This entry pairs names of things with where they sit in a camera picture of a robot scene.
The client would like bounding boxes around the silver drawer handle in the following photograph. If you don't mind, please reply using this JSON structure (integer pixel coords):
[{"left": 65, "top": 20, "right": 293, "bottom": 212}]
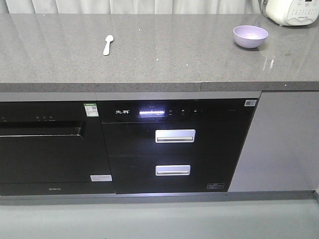
[
  {"left": 155, "top": 129, "right": 196, "bottom": 143},
  {"left": 155, "top": 165, "right": 191, "bottom": 176}
]

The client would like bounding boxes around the grey cabinet door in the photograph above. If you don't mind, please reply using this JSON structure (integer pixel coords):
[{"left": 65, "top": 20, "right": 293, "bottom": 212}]
[{"left": 229, "top": 92, "right": 319, "bottom": 192}]

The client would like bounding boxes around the lower silver drawer handle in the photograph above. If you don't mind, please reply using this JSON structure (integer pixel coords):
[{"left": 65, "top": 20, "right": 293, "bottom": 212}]
[{"left": 155, "top": 165, "right": 191, "bottom": 176}]

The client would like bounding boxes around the black built-in dishwasher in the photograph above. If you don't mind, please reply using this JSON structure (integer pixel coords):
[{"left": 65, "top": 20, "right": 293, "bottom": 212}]
[{"left": 0, "top": 101, "right": 114, "bottom": 196}]

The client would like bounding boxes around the white dishwasher label sticker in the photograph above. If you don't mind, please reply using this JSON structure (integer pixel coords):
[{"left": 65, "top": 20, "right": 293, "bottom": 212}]
[{"left": 90, "top": 174, "right": 113, "bottom": 182}]

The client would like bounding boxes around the lilac plastic bowl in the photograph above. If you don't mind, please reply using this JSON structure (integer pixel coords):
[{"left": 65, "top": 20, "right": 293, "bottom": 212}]
[{"left": 233, "top": 25, "right": 269, "bottom": 49}]

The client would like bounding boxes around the white QR code sticker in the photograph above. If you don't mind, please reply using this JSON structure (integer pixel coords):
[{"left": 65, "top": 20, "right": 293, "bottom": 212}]
[{"left": 244, "top": 99, "right": 257, "bottom": 107}]

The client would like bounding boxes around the black disinfection cabinet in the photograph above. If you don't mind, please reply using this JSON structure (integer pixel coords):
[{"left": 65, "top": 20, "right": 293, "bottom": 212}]
[{"left": 97, "top": 98, "right": 257, "bottom": 194}]

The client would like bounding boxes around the green energy label sticker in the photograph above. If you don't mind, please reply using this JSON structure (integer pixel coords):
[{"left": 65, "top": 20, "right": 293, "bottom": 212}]
[{"left": 83, "top": 103, "right": 99, "bottom": 117}]

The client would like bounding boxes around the white curtain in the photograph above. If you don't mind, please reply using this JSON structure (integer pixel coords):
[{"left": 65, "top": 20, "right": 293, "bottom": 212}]
[{"left": 0, "top": 0, "right": 261, "bottom": 14}]

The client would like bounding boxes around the white soy milk blender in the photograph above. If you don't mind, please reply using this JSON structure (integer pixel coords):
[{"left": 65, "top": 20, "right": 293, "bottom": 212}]
[{"left": 261, "top": 0, "right": 319, "bottom": 26}]

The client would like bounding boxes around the pale green plastic spoon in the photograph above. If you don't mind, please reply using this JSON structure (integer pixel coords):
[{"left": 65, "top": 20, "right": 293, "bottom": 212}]
[{"left": 103, "top": 35, "right": 114, "bottom": 56}]

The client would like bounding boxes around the upper silver drawer handle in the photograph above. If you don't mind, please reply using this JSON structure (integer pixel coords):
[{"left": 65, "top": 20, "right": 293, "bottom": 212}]
[{"left": 155, "top": 129, "right": 196, "bottom": 143}]

